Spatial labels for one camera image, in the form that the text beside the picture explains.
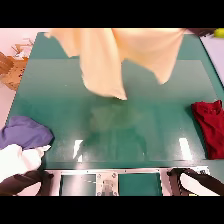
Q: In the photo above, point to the cream T-shirt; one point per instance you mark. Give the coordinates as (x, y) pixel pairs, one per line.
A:
(100, 63)

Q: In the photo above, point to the red garment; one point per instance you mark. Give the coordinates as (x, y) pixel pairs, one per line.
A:
(210, 125)

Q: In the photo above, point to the purple garment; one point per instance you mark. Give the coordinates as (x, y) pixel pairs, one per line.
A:
(23, 131)

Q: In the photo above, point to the silver frame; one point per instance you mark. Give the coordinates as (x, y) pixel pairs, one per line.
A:
(106, 183)

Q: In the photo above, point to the white garment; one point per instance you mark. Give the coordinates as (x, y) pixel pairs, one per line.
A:
(16, 160)

